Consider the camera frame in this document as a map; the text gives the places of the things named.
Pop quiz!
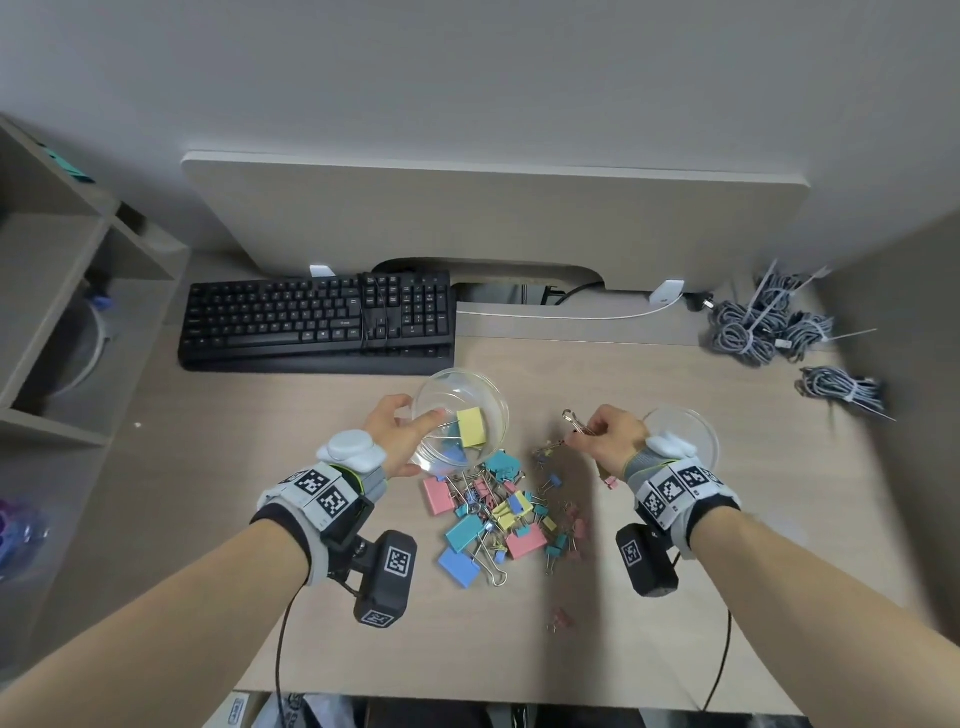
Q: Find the person's right hand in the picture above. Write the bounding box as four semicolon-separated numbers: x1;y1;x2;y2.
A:
563;404;652;485

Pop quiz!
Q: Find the person's left hand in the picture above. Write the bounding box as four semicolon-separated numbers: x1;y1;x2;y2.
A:
363;393;445;481

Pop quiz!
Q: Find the pink large binder clip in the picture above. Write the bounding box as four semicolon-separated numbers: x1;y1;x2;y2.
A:
560;408;622;490

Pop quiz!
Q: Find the transparent round plastic lid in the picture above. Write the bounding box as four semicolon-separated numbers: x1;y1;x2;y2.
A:
641;406;721;474

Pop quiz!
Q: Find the yellow large binder clip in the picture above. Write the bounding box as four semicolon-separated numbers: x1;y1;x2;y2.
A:
455;407;489;450

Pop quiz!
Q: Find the large clear plastic jar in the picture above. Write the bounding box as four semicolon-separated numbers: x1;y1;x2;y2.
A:
410;367;511;478

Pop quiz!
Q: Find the pile of mixed binder clips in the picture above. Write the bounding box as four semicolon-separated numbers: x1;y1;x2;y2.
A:
422;442;594;590

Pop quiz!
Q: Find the blue large binder clip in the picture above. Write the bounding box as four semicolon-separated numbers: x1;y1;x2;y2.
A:
437;545;508;590

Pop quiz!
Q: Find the person's left forearm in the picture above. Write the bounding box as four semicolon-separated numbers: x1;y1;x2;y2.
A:
0;517;313;728

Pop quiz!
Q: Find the person's right forearm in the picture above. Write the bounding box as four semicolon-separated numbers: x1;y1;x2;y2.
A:
686;506;960;728

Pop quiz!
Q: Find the white left hand tracker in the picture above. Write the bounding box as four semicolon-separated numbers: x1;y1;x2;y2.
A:
316;431;388;475

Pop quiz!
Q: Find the white hand tracker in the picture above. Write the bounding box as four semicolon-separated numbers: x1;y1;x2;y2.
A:
316;431;388;475
644;433;699;460

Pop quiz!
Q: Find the white right hand tracker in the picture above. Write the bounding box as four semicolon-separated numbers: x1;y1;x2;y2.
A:
644;433;699;460

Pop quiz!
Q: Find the grey right marker wristband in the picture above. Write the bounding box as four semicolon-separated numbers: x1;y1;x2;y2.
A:
622;449;744;560

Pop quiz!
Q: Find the grey marker wristband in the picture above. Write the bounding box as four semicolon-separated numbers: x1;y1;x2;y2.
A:
251;461;390;588
622;449;744;560

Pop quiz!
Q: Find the grey left marker wristband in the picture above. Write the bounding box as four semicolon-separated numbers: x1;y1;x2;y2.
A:
251;461;390;588

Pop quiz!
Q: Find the black keyboard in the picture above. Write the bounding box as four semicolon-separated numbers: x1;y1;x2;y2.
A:
177;269;459;375

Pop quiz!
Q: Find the blue white patterned bag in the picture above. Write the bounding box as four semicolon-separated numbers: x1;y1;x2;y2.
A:
254;693;361;728

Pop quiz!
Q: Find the white round device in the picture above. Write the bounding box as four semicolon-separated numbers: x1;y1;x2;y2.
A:
44;288;118;399

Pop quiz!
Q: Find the beige wooden shelf unit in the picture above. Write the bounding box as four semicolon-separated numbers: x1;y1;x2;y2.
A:
0;112;193;661

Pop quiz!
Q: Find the purple label water bottle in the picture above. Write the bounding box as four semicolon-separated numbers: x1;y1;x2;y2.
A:
0;498;54;583

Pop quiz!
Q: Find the teal card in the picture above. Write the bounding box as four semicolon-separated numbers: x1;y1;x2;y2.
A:
41;146;95;185

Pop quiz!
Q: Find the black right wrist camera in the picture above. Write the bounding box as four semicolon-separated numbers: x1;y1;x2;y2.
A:
616;522;682;599

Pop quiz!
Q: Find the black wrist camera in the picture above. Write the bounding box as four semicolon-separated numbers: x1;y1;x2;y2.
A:
353;530;419;630
616;522;682;599

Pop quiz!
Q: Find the thin white cable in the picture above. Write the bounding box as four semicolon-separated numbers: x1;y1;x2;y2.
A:
455;296;688;322

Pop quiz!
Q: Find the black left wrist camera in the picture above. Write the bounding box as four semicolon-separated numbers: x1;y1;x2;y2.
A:
353;530;419;630

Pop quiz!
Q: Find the black power cable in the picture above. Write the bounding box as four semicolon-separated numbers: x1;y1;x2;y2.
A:
551;278;605;307

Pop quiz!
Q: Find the grey cable bundle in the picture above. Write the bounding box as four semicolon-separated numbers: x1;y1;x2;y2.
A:
779;311;835;363
708;299;781;367
749;262;815;316
794;365;898;423

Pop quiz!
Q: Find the black right camera cable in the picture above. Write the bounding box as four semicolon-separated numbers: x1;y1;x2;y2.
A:
701;607;735;714

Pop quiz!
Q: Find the black camera cable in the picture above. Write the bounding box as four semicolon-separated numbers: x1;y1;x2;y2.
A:
701;607;735;714
273;581;309;728

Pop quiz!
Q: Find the black left camera cable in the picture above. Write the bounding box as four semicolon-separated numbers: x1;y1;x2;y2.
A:
273;581;309;728

